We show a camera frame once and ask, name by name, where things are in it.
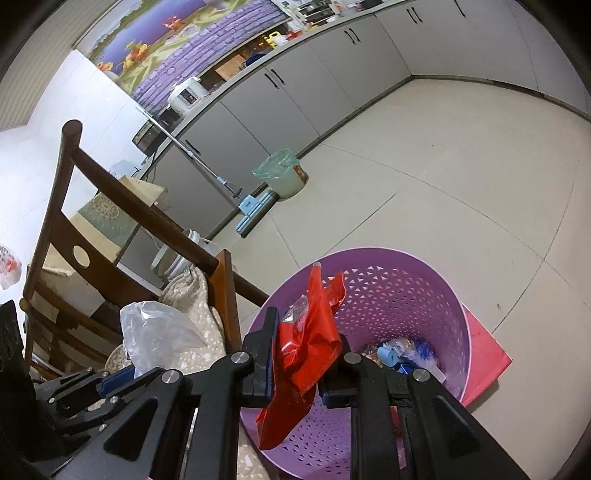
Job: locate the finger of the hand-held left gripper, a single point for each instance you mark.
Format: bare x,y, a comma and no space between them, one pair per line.
87,417
117,381

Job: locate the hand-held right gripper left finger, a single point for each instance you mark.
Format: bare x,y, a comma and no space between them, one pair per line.
272,364

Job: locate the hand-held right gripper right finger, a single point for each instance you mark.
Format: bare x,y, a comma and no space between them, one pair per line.
337,392

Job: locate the clear plastic bag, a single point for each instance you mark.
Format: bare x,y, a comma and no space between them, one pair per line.
157,332

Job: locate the blue plastic tissue wrapper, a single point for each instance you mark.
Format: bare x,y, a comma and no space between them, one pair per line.
422,350

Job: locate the purple plastic basket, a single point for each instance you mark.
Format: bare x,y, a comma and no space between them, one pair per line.
392,295

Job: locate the white plastic bucket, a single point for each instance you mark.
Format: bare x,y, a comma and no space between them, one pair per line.
175,263

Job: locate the red white plastic bag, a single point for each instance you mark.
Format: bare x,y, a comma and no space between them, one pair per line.
8,267

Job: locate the pink plastic board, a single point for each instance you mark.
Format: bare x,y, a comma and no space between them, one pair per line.
485,360

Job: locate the green patterned table cloth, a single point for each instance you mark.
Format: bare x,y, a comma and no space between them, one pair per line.
108,221

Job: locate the brown wooden chair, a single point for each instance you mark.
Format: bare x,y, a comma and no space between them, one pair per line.
138,207

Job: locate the bin with green bag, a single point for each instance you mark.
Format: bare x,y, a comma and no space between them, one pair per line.
281,175

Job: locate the black microwave oven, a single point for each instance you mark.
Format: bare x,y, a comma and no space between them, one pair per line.
145,134

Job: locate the grey kitchen cabinets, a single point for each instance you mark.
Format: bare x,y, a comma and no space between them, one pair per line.
300,92

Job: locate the white rice cooker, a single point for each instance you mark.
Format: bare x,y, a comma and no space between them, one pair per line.
189,94

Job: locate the yellow bottle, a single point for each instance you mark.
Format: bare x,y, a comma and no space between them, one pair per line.
277,39

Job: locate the purple landscape wall mural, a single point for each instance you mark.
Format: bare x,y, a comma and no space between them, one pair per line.
184,41

